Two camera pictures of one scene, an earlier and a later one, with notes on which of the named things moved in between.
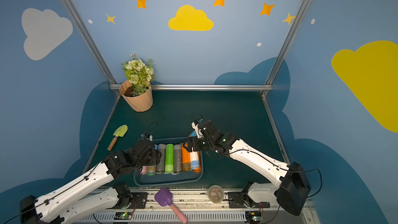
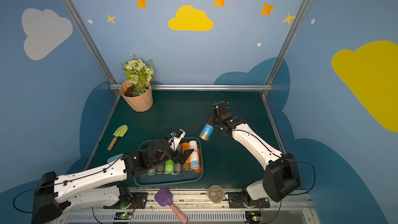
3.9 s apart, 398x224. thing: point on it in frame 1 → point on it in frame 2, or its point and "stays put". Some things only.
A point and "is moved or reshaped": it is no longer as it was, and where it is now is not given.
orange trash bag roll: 186,158 stays put
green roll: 169,158 stays put
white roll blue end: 194,159 stays put
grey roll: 178,159 stays put
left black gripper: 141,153 → 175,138
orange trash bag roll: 199,169 stays put
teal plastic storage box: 185,177 stays put
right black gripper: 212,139 → 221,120
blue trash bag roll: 194,134 is moved or reshaped
